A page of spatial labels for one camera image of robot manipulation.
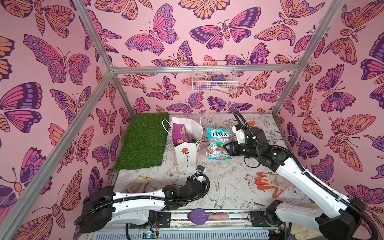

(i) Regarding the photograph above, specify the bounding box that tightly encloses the beige leather glove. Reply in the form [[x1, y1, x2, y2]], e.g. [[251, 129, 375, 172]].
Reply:
[[290, 224, 323, 240]]

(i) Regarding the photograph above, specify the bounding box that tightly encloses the clear wall basket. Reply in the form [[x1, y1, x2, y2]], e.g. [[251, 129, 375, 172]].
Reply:
[[191, 60, 239, 95]]

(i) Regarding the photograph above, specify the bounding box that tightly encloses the white floral paper bag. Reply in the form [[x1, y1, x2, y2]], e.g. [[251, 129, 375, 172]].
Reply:
[[162, 117, 204, 171]]

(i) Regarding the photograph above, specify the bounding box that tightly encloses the white blue work glove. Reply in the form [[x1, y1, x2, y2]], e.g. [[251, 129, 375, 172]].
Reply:
[[122, 176, 161, 194]]

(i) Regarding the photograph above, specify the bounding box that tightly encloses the purple pink silicone spatula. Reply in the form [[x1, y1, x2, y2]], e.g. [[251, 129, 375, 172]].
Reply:
[[187, 209, 230, 226]]

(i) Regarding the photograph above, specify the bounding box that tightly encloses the teal mint candy bag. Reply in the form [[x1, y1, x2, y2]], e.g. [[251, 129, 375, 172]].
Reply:
[[206, 128, 234, 161]]

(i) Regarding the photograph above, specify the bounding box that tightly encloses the green artificial grass mat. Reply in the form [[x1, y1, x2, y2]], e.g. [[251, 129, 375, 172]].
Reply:
[[114, 113, 169, 171]]

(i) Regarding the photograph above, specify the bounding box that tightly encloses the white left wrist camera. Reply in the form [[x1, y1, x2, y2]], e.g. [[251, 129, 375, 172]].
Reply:
[[194, 165, 206, 178]]

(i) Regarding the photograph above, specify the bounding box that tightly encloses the purple blackcurrant candy bag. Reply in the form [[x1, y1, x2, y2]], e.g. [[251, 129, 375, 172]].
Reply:
[[172, 124, 194, 147]]

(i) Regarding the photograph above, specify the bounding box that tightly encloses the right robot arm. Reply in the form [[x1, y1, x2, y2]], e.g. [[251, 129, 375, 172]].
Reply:
[[224, 125, 378, 240]]

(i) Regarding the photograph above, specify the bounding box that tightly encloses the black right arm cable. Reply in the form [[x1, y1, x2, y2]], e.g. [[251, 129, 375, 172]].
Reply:
[[233, 111, 379, 240]]

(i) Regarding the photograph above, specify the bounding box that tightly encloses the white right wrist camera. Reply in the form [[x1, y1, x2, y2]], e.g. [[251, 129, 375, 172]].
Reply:
[[232, 124, 246, 144]]

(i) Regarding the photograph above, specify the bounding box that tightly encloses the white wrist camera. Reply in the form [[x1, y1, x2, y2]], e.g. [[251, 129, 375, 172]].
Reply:
[[194, 165, 206, 178], [232, 124, 246, 144]]

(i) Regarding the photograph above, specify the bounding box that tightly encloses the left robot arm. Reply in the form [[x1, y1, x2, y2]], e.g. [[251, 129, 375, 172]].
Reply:
[[74, 173, 211, 234]]

